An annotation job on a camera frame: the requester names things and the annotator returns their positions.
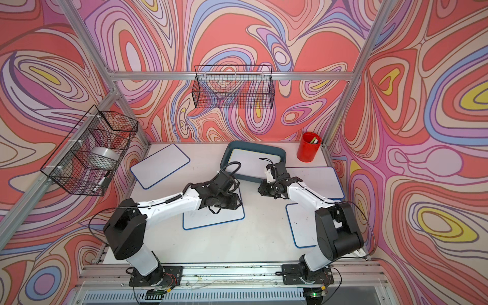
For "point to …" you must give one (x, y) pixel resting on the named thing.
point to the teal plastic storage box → (251, 147)
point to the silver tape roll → (103, 157)
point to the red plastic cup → (308, 146)
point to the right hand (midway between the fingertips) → (262, 194)
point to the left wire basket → (84, 161)
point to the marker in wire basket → (99, 183)
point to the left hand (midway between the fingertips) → (240, 204)
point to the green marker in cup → (313, 140)
